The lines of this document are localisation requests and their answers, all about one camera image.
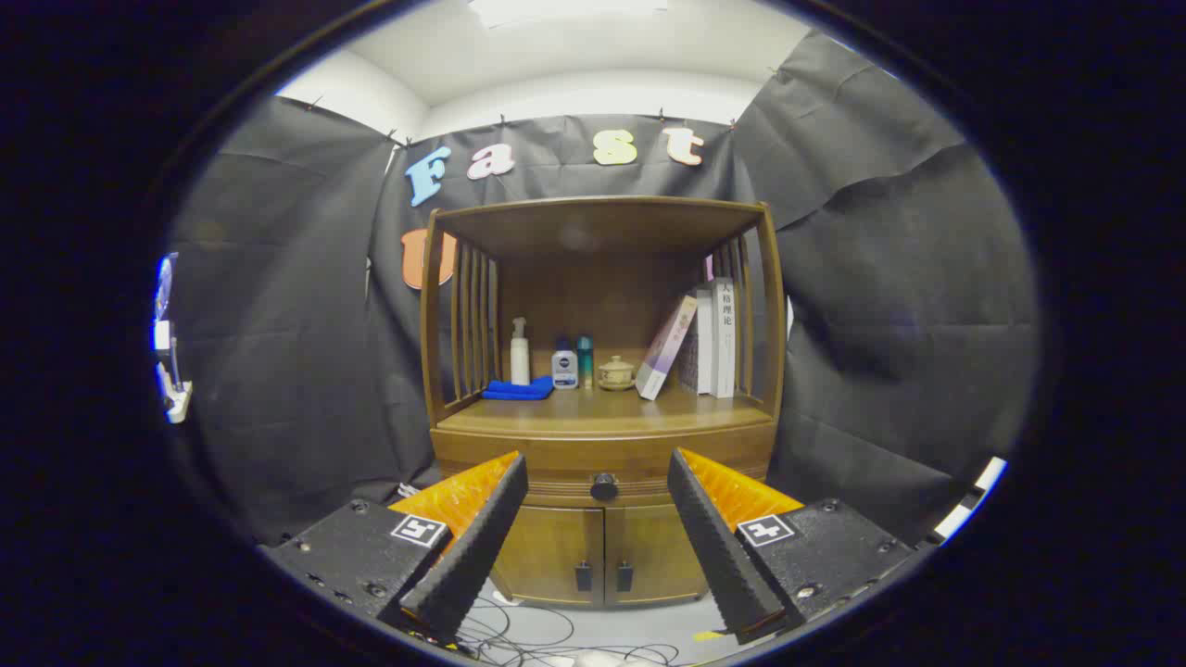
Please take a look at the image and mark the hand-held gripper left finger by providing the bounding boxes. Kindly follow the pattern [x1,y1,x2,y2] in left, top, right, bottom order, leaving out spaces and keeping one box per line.
[259,451,529,647]

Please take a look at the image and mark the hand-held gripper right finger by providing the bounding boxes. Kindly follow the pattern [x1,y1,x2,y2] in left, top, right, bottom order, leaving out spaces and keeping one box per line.
[667,447,935,647]

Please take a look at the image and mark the wooden cabinet door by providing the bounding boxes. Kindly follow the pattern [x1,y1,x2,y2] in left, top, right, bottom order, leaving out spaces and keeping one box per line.
[491,505,606,609]
[603,505,711,605]

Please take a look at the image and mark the wooden countertop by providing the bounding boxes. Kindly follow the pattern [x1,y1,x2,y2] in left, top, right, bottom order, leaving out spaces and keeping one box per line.
[435,382,775,436]

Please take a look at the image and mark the wooden cabinet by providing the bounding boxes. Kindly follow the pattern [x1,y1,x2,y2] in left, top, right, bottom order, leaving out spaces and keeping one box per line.
[419,195,789,610]

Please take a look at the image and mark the blue folded cloth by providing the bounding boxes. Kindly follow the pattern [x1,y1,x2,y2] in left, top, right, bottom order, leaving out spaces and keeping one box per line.
[481,375,555,402]

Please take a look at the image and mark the dark patterned book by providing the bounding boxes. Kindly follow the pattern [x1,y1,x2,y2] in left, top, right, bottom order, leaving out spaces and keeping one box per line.
[678,315,701,390]

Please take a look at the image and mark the purple and white book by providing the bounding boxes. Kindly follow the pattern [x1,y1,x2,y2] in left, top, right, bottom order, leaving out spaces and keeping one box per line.
[636,295,700,401]

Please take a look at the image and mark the white book with black lettering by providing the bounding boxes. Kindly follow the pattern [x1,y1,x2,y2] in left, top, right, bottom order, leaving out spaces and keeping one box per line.
[712,276,738,399]

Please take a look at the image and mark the plain white book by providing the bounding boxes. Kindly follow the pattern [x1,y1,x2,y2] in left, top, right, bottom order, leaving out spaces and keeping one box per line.
[696,287,715,396]

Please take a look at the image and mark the white equipment stand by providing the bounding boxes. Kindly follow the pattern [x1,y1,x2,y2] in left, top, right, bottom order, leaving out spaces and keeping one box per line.
[153,252,194,425]

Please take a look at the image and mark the black floor cables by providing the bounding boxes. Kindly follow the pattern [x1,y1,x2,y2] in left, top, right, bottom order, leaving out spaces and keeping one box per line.
[454,593,682,666]

